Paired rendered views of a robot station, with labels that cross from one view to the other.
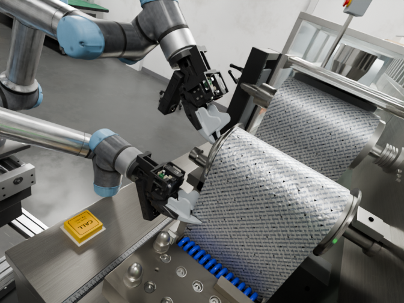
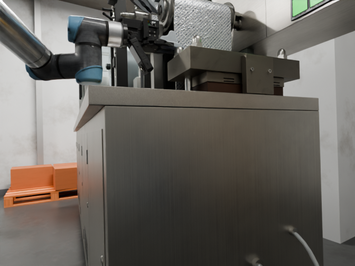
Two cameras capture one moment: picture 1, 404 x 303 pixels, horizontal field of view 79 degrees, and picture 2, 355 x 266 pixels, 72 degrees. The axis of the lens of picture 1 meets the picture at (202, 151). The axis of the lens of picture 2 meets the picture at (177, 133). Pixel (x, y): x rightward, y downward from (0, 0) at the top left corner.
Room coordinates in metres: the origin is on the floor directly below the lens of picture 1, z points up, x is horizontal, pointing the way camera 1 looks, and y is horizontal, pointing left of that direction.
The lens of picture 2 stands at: (-0.16, 0.57, 0.80)
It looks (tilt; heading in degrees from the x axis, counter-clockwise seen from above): 0 degrees down; 313
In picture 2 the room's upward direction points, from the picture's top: 1 degrees counter-clockwise
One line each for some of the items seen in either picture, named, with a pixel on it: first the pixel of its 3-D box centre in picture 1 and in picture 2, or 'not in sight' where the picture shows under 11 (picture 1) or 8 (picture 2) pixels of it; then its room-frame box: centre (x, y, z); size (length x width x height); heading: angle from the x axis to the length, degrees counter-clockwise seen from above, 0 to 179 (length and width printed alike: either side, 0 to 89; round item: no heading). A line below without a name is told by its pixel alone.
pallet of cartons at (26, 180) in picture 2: not in sight; (53, 180); (3.44, -0.69, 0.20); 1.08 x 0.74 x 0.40; 75
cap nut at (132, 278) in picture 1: (134, 272); (196, 43); (0.27, 0.04, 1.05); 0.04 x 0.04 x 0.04
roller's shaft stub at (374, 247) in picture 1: (356, 234); (231, 24); (0.36, -0.32, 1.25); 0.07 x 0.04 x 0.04; 67
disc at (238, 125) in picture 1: (225, 153); (166, 11); (0.47, -0.05, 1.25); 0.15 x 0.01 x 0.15; 157
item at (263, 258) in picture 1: (235, 241); (204, 47); (0.37, -0.14, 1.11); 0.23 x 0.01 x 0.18; 67
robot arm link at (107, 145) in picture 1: (112, 149); (87, 32); (0.52, 0.23, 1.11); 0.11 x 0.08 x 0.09; 67
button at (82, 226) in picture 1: (83, 225); not in sight; (0.42, 0.23, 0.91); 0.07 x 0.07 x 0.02; 67
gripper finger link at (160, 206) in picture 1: (166, 204); (160, 44); (0.42, 0.04, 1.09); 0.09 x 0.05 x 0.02; 66
